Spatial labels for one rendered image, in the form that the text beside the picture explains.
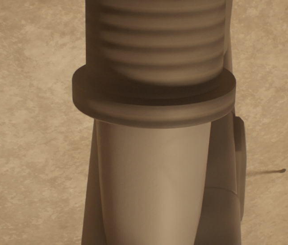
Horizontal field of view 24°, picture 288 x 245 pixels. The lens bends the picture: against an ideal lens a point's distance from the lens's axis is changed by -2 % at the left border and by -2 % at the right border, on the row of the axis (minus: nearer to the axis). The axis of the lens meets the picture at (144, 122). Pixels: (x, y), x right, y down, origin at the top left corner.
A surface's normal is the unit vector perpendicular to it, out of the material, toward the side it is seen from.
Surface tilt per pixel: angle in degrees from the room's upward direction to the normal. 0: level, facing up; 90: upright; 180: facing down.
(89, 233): 99
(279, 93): 0
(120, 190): 67
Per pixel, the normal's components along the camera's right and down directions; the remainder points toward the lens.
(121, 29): -0.48, 0.32
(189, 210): 0.69, 0.33
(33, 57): 0.24, 0.76
